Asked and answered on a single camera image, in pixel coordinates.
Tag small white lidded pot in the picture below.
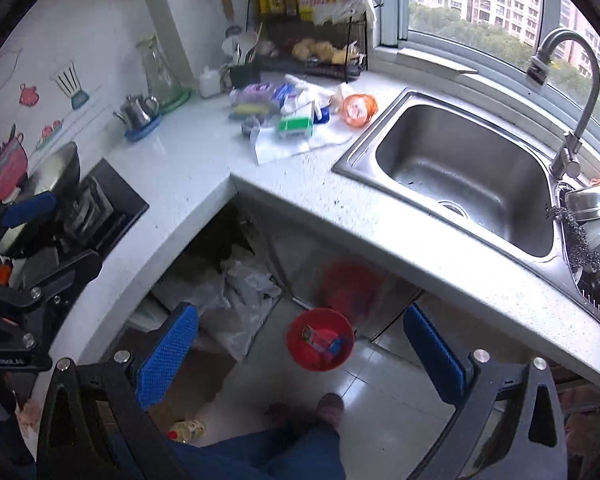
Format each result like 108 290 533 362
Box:
197 66 223 99

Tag steel pan with lid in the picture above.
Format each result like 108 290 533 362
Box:
0 141 80 259

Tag yellow scrub brush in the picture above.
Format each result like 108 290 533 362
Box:
228 103 275 122

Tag glass carafe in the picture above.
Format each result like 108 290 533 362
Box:
136 35 183 105

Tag toothbrush blister package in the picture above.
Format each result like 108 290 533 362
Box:
301 325 346 359

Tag person's blue trouser legs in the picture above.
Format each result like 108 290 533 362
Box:
144 391 348 480

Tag ginger root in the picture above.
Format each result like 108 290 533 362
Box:
291 38 365 65

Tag orange plastic cup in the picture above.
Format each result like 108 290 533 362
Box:
340 94 378 128

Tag stainless steel sink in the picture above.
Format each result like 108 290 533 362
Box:
332 89 572 286

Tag grey gooseneck faucet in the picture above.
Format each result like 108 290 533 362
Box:
524 27 600 180

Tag clear plastic bag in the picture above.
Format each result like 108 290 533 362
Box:
151 244 284 363

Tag black wire rack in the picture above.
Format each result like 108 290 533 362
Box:
248 10 370 82

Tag red plastic basin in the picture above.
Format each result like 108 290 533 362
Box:
286 308 355 373

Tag green white medicine box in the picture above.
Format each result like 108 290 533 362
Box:
277 103 314 139

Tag small steel teapot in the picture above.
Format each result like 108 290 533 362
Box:
114 94 160 131

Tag dark green utensil mug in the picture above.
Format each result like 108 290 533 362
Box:
221 62 261 90

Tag steel bowl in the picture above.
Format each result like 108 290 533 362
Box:
565 185 600 222

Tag white paper towel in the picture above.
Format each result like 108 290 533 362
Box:
249 117 355 165

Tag purple label plastic bottle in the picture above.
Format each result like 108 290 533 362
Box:
230 82 276 105

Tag green carafe coaster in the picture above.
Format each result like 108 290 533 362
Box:
160 89 192 115

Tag blue tissue pack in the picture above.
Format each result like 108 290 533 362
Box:
272 82 296 112

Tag blue coaster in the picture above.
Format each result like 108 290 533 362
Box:
124 116 162 142

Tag black gas stove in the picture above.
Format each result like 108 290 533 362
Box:
0 159 149 264

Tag steel wool scrubber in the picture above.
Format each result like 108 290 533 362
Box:
546 206 600 272

